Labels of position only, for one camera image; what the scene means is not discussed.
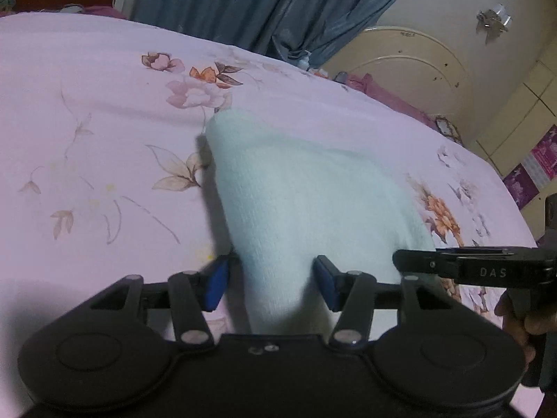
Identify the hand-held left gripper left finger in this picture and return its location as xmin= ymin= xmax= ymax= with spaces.
xmin=89 ymin=254 xmax=231 ymax=351

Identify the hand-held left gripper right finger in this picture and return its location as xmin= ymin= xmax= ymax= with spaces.
xmin=313 ymin=255 xmax=454 ymax=353

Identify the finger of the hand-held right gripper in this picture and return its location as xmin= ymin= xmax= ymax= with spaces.
xmin=392 ymin=248 xmax=457 ymax=278

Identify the light green towel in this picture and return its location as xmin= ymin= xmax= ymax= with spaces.
xmin=204 ymin=109 xmax=441 ymax=337

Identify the person's right hand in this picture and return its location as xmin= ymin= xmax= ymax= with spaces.
xmin=495 ymin=289 xmax=538 ymax=369

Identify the magenta cloth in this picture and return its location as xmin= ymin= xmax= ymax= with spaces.
xmin=346 ymin=73 xmax=441 ymax=130

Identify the cream arched bed board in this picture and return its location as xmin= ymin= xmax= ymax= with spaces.
xmin=321 ymin=26 xmax=479 ymax=145

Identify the pink floral bedsheet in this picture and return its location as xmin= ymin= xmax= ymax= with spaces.
xmin=0 ymin=11 xmax=540 ymax=418

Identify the blue-grey curtain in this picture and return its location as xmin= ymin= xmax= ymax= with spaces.
xmin=131 ymin=0 xmax=431 ymax=69

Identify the purple wall poster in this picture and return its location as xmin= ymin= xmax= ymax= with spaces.
xmin=527 ymin=124 xmax=557 ymax=189
xmin=502 ymin=163 xmax=541 ymax=209

